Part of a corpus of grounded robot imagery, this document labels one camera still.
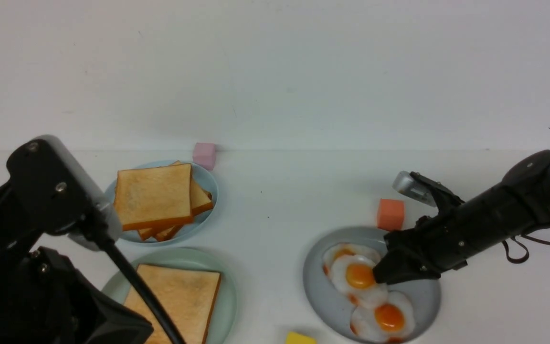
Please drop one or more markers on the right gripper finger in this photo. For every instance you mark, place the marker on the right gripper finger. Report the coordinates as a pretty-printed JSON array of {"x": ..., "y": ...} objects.
[{"x": 398, "y": 267}]

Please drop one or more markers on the fried egg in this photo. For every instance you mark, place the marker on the fried egg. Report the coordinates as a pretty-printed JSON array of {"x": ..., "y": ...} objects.
[
  {"x": 391, "y": 322},
  {"x": 352, "y": 276},
  {"x": 347, "y": 249}
]

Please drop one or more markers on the orange foam cube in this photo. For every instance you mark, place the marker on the orange foam cube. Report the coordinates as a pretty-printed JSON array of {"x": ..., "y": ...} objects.
[{"x": 390, "y": 215}]

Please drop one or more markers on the pale green plate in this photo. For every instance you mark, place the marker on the pale green plate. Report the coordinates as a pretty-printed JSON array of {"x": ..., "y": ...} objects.
[{"x": 225, "y": 309}]

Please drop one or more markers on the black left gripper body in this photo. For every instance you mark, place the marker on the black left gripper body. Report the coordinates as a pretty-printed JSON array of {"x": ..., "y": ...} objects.
[{"x": 44, "y": 299}]

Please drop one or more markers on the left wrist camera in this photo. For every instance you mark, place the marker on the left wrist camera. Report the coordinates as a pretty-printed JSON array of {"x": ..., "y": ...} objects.
[{"x": 58, "y": 196}]

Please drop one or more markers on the toast slice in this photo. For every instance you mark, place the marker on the toast slice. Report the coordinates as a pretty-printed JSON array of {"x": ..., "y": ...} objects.
[
  {"x": 159, "y": 234},
  {"x": 201, "y": 198},
  {"x": 188, "y": 297},
  {"x": 153, "y": 197}
]

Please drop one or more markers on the pink foam cube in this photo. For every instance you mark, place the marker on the pink foam cube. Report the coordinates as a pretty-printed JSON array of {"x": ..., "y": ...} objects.
[{"x": 204, "y": 155}]

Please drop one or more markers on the yellow foam cube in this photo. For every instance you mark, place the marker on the yellow foam cube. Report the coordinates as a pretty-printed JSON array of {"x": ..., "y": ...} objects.
[{"x": 298, "y": 338}]

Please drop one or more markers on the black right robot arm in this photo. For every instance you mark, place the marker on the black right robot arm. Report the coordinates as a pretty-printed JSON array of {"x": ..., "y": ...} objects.
[{"x": 534, "y": 174}]

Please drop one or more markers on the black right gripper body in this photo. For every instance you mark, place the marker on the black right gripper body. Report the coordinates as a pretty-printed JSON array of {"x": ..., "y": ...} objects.
[{"x": 448, "y": 240}]

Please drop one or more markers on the grey egg plate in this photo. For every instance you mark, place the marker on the grey egg plate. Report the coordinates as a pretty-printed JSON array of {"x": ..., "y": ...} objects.
[{"x": 335, "y": 311}]

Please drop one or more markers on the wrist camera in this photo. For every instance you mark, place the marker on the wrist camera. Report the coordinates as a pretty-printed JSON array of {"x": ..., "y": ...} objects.
[
  {"x": 425, "y": 190},
  {"x": 58, "y": 196}
]

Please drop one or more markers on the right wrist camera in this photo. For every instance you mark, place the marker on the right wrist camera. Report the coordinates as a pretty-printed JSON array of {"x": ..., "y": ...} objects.
[{"x": 425, "y": 190}]

